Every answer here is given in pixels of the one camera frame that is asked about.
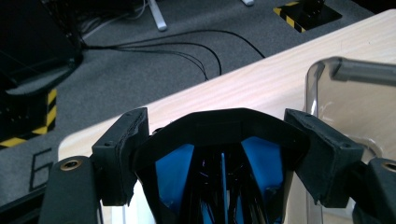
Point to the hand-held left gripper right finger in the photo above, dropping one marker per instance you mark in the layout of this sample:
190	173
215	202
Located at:
327	155

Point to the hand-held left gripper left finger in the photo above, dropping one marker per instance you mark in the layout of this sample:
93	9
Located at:
120	155

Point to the clear storage box grey latches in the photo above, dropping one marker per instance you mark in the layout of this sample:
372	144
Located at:
355	105

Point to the blue toy car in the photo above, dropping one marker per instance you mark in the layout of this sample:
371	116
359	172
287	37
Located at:
221	161

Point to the white metal stand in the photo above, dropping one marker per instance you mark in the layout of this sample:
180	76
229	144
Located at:
157	15

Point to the dark cabinet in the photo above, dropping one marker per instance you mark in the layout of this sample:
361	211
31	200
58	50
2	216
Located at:
34	37

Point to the black yellow striped base plate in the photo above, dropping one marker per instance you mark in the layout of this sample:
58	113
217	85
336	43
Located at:
306	17
37	124

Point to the black metal post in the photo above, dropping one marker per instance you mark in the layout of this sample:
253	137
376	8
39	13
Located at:
313	6

